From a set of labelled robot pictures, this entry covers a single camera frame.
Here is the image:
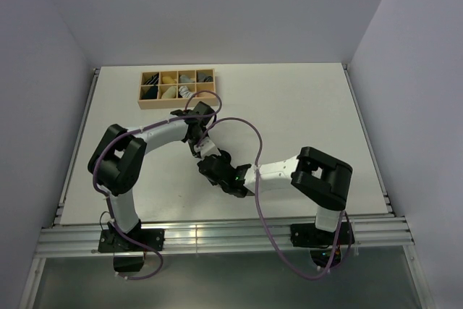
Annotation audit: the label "wooden compartment box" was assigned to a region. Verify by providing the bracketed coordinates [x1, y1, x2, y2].
[138, 68, 218, 109]

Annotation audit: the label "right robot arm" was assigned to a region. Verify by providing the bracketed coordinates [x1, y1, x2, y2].
[197, 147, 353, 244]

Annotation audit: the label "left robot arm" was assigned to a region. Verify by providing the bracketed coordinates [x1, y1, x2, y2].
[88, 117, 210, 250]

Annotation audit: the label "cream rolled socks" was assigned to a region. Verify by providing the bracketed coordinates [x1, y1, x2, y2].
[161, 86, 177, 99]

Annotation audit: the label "dark grey rolled socks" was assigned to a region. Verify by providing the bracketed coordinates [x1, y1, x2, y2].
[197, 72, 213, 83]

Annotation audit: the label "grey yellow rolled socks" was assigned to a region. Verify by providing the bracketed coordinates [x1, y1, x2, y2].
[179, 75, 195, 84]

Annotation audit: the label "dark teal rolled socks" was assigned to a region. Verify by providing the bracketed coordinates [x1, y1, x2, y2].
[142, 85, 158, 100]

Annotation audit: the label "black striped rolled socks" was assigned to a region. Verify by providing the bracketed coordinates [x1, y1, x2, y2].
[144, 73, 159, 85]

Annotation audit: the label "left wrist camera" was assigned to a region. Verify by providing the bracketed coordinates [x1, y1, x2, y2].
[190, 101, 216, 126]

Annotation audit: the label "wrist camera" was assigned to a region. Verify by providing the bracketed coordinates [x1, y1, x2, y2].
[193, 137, 221, 159]
[190, 101, 216, 126]

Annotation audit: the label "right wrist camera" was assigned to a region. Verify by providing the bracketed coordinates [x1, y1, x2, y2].
[193, 137, 221, 159]

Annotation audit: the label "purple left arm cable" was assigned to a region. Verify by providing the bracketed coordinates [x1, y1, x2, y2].
[92, 90, 222, 281]

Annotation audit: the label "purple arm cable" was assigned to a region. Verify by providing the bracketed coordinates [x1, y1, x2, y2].
[92, 90, 222, 281]
[197, 117, 354, 281]

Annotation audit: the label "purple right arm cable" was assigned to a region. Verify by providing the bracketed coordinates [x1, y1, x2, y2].
[197, 117, 354, 281]

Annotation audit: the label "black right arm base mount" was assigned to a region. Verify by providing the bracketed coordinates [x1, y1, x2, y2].
[290, 222, 355, 249]

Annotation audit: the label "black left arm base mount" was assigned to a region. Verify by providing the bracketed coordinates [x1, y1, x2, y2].
[98, 229, 165, 253]

